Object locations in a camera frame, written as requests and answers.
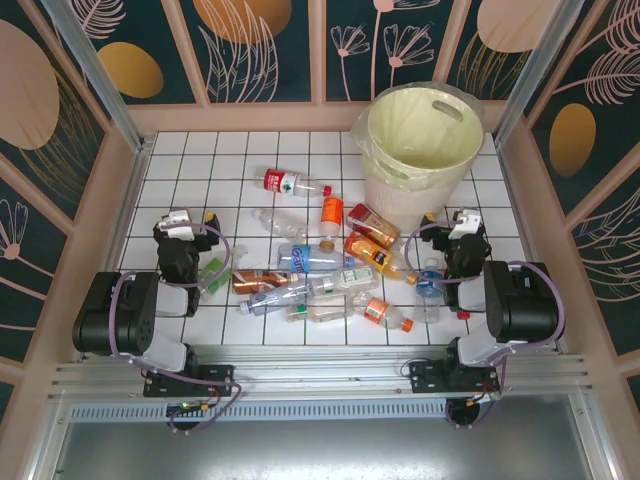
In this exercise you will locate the bright green label bottle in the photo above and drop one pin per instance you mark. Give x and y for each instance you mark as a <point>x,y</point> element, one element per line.
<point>215,272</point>

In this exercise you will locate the blue label water bottle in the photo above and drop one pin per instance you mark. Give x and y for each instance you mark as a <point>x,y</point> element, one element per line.
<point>430,282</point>

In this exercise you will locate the red yellow label tea bottle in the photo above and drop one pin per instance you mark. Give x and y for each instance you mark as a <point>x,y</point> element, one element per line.
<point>370,220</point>

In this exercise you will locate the orange juice bottle black label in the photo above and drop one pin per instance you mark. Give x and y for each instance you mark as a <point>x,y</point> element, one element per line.
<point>370,252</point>

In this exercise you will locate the clear unlabelled bottle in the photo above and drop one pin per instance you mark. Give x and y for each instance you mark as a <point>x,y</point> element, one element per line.
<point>280,222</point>

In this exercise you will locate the brown copper label bottle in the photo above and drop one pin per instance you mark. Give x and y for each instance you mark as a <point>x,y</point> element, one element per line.
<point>255,281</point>

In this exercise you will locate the red label water bottle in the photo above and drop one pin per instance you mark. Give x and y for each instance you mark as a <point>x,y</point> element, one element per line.
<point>277,181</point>

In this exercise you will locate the clear bottle blue lettered label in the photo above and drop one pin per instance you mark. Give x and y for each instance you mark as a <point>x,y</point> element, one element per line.
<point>300,255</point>

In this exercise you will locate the white green label bottle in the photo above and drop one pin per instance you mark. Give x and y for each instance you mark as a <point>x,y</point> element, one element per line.
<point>350,277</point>

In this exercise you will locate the orange label brown cap bottle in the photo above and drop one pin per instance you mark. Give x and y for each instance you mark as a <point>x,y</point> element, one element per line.
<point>331,210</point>

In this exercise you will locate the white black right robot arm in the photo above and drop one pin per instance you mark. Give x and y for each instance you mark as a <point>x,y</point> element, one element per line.
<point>525,300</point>

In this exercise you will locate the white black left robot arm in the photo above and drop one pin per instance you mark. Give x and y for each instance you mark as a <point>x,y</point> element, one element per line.
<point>130,310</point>

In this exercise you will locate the cream plastic waste bin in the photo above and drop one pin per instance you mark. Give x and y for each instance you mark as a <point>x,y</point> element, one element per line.
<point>410,205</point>

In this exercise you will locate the grey metal sheet panel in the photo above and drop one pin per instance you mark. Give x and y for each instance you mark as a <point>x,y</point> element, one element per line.
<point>320,450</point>

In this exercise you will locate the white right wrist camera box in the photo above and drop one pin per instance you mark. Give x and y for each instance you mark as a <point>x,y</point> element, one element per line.
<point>465,222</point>

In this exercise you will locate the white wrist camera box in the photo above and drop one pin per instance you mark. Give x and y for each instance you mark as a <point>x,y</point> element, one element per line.
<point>180,222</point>
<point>465,222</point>

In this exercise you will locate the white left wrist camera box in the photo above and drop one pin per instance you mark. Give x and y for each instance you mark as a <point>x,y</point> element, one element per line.
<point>180,222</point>

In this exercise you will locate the aluminium side rail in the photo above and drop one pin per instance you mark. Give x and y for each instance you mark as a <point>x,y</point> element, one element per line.
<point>128,200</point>
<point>516,200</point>

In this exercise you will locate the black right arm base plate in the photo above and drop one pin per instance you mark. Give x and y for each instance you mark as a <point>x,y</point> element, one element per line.
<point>425,375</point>

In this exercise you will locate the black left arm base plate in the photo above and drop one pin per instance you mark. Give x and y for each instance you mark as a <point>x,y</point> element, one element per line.
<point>220,380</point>

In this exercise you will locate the aluminium frame post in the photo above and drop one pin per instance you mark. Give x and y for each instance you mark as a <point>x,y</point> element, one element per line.
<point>95,75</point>
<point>540,65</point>

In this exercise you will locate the aluminium mounting rail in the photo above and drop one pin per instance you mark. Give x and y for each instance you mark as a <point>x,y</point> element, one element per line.
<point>310,375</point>

